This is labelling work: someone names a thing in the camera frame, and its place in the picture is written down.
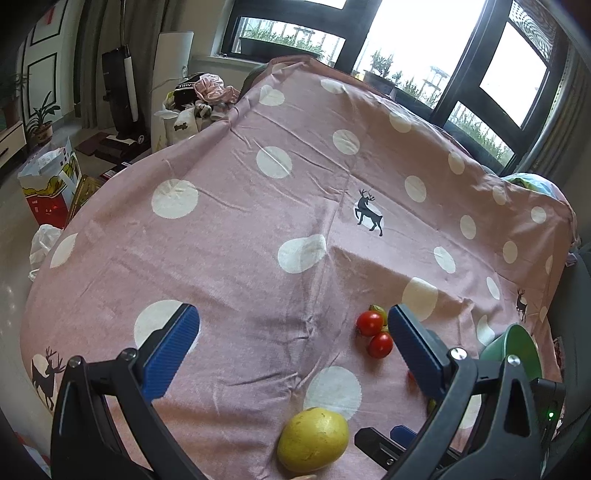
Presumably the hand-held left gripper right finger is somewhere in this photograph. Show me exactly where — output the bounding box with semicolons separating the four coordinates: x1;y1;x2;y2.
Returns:
388;304;542;480

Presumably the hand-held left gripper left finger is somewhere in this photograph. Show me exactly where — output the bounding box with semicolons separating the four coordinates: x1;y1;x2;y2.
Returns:
50;303;206;480

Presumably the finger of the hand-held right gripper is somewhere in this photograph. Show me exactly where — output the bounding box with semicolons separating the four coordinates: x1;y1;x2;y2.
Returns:
390;425;420;449
353;426;408;472

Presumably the yellow-green pear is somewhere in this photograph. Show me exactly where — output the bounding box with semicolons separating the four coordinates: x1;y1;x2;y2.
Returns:
277;407;350;474

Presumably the green bowl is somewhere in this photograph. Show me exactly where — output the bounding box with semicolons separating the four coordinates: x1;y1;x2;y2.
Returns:
478;323;544;386

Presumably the grey sofa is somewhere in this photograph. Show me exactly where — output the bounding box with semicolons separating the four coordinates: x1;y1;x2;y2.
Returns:
553;249;591;416

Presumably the pink polka dot blanket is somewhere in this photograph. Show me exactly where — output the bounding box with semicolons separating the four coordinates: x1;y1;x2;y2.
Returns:
18;55;578;480

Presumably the white plastic bag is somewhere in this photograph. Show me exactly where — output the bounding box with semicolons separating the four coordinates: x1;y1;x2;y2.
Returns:
28;224;63;280

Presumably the gold flat box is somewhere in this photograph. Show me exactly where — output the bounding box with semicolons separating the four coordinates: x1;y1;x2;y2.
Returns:
67;175;105;227

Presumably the teal patterned pillow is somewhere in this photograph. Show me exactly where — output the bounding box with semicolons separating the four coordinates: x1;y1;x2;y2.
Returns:
501;172;566;200

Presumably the red and white paper bag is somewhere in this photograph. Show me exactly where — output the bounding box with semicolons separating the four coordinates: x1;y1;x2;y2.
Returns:
17;136;83;227

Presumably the dark floor mat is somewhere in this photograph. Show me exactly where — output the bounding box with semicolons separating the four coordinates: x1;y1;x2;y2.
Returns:
76;131;149;168

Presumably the white printed bag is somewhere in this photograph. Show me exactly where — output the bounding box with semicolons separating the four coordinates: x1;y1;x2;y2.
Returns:
154;104;204;149

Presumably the black cap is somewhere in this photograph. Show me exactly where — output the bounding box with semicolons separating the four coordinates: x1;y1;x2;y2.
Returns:
166;80;199;109

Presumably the black upright vacuum cleaner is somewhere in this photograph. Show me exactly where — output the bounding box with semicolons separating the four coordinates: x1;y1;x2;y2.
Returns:
102;0;148;144

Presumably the indoor potted plant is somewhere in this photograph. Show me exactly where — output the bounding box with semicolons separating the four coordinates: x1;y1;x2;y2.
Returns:
25;90;61;146

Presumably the grey patterned curtain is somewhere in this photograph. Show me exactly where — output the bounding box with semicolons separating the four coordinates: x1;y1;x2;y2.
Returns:
517;44;591;185

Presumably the outdoor potted plant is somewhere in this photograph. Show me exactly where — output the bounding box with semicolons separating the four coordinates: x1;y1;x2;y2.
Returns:
364;50;403;94

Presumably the black framed window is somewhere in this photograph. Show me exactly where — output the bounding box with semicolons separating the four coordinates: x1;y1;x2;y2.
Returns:
221;0;570;163

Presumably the long black planter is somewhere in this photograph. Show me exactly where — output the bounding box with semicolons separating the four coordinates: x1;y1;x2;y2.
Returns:
239;36;325;62

